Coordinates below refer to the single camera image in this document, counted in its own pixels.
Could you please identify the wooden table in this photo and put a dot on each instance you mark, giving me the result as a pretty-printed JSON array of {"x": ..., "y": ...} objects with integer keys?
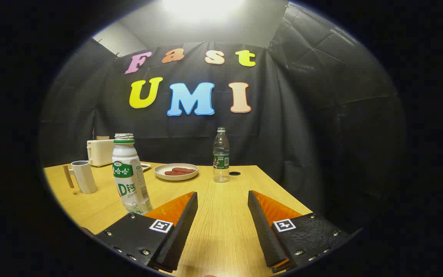
[{"x": 221, "y": 207}]

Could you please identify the white round plate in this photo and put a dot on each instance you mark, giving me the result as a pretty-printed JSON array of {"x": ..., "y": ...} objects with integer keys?
[{"x": 162, "y": 173}]

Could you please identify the white divided snack tray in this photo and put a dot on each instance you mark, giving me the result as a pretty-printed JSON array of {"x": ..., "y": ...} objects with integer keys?
[{"x": 145, "y": 166}]

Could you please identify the red meat slices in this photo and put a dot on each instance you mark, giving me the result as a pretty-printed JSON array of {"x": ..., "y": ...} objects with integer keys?
[{"x": 179, "y": 171}]

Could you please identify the slice of toast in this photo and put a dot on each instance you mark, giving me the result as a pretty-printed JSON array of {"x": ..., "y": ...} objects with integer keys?
[{"x": 102, "y": 137}]

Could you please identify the white toaster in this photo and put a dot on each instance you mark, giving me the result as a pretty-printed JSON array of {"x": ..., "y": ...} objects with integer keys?
[{"x": 100, "y": 153}]

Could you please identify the white juice bottle green label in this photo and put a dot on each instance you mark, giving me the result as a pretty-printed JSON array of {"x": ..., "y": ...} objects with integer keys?
[{"x": 127, "y": 184}]

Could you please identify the clear plastic water bottle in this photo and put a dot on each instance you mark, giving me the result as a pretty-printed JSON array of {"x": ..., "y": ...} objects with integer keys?
[{"x": 221, "y": 154}]

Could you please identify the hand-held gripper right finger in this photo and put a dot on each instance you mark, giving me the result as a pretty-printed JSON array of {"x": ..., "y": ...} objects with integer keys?
[{"x": 260, "y": 227}]

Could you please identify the black backdrop cloth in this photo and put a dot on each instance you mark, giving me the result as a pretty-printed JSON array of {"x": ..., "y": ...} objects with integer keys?
[{"x": 302, "y": 134}]

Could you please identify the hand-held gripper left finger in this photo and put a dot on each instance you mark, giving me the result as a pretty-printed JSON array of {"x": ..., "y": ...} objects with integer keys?
[{"x": 185, "y": 227}]

